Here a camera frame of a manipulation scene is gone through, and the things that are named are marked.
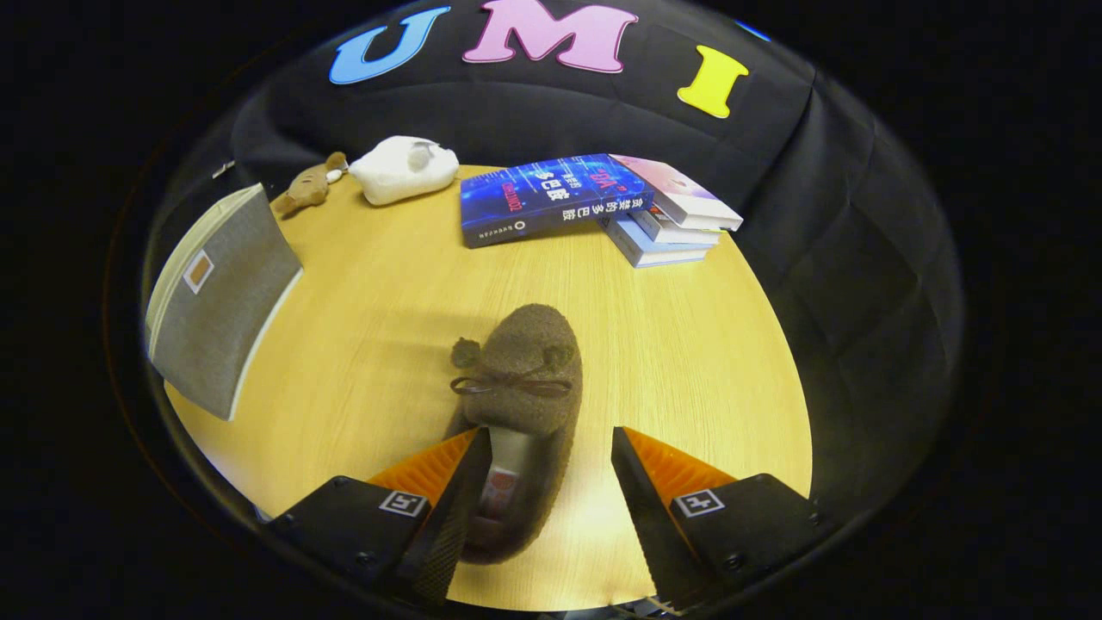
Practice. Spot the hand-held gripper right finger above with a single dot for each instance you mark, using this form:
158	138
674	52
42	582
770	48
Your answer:
650	517

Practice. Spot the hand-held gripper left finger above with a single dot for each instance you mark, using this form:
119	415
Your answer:
456	517

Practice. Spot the brown fuzzy shoe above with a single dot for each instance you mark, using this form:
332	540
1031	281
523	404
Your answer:
525	344

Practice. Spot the grey fabric storage box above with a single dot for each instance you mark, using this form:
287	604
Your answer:
215	327

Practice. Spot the light blue book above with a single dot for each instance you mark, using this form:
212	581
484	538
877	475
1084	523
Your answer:
654	254

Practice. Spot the white book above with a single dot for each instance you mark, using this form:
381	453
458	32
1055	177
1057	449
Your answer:
676	232

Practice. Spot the black backdrop cloth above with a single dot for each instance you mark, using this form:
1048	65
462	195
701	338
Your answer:
818	258

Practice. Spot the pink book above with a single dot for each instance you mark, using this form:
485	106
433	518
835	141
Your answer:
689	202

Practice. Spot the white plush toy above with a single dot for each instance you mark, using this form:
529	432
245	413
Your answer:
400	172

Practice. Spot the brown plush toy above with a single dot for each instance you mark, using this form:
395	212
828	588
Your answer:
306	189

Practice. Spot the silver clip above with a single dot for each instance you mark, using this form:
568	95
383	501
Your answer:
222	170

